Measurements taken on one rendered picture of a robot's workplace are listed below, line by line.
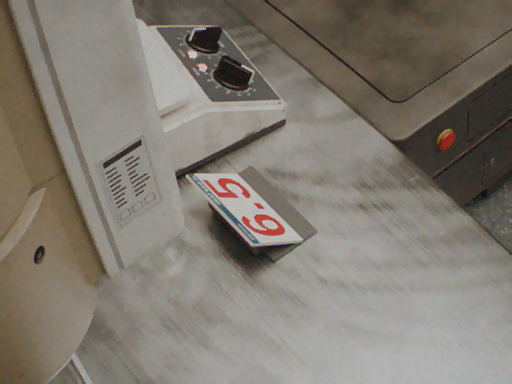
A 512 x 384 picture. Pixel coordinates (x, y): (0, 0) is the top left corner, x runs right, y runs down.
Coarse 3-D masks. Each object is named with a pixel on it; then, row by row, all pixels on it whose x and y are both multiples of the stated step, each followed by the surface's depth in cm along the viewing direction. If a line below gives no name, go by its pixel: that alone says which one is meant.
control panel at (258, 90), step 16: (160, 32) 91; (176, 32) 92; (224, 32) 95; (176, 48) 89; (224, 48) 92; (192, 64) 88; (208, 64) 89; (208, 80) 87; (256, 80) 90; (208, 96) 85; (224, 96) 86; (240, 96) 87; (256, 96) 87; (272, 96) 88
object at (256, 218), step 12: (204, 180) 84; (216, 180) 85; (228, 180) 86; (216, 192) 83; (228, 192) 84; (240, 192) 85; (228, 204) 82; (240, 204) 83; (252, 204) 84; (240, 216) 81; (252, 216) 82; (264, 216) 83; (252, 228) 80; (264, 228) 81; (276, 228) 82
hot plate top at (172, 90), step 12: (144, 24) 88; (144, 36) 87; (144, 48) 86; (156, 48) 86; (156, 60) 85; (168, 60) 85; (156, 72) 84; (168, 72) 84; (180, 72) 84; (156, 84) 83; (168, 84) 83; (180, 84) 83; (156, 96) 82; (168, 96) 82; (180, 96) 82; (168, 108) 82
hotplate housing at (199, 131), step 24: (168, 48) 89; (192, 96) 84; (168, 120) 83; (192, 120) 84; (216, 120) 85; (240, 120) 87; (264, 120) 88; (168, 144) 84; (192, 144) 86; (216, 144) 87; (240, 144) 89; (192, 168) 88
